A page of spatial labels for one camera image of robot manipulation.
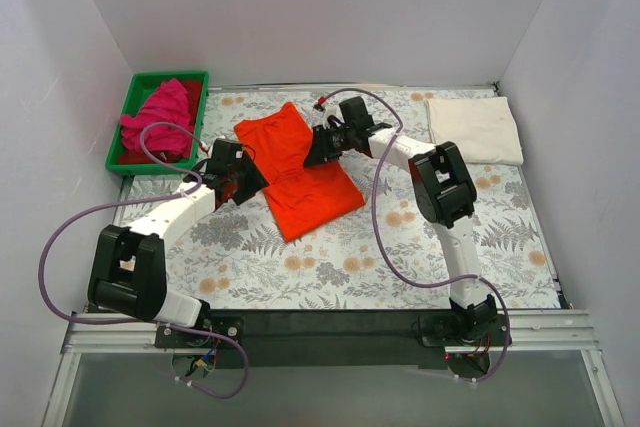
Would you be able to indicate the folded cream t shirt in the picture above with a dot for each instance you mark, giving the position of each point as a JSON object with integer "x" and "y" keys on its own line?
{"x": 483, "y": 129}

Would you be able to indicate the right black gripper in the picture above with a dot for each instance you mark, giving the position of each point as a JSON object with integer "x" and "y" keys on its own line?
{"x": 323, "y": 144}

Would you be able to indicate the green plastic bin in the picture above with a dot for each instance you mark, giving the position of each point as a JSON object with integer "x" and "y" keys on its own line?
{"x": 161, "y": 113}

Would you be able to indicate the orange t shirt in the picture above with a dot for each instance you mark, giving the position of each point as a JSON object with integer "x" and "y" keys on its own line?
{"x": 301, "y": 199}

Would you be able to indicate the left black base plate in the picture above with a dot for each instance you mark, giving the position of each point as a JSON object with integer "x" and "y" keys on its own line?
{"x": 168, "y": 337}

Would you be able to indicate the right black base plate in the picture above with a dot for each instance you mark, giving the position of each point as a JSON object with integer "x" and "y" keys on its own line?
{"x": 444, "y": 329}

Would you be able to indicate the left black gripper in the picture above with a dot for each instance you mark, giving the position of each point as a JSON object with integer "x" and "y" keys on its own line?
{"x": 242, "y": 180}

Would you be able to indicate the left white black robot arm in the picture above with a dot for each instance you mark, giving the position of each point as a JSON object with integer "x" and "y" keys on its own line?
{"x": 129, "y": 269}

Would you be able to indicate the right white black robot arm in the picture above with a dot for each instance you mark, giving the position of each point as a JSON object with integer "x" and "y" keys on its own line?
{"x": 445, "y": 196}

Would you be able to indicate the aluminium frame rail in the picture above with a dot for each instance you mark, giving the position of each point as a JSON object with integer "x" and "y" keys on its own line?
{"x": 333, "y": 337}

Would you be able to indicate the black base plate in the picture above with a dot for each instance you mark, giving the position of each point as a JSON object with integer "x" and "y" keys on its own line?
{"x": 444, "y": 329}
{"x": 168, "y": 337}

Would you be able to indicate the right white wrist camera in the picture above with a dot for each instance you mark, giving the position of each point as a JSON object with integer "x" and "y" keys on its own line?
{"x": 330, "y": 112}

